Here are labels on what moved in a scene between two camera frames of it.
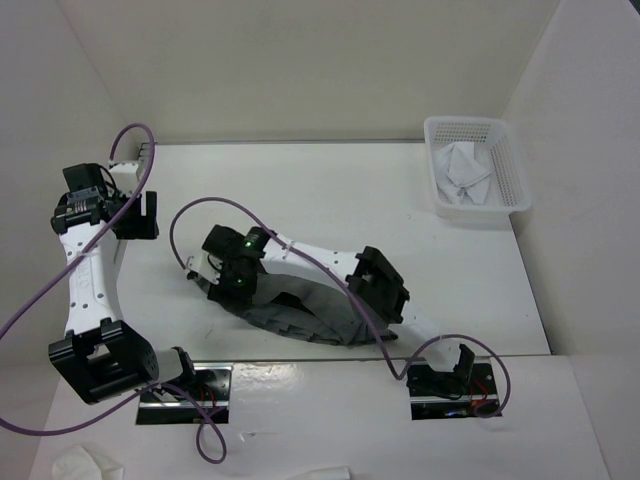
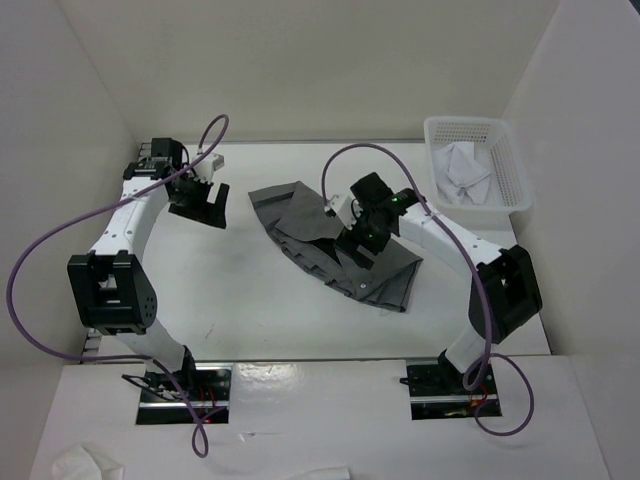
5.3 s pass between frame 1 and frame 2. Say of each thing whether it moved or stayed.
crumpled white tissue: stayed
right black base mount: stayed
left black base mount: stayed
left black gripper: moved
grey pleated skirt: moved
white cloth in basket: stayed
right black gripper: moved
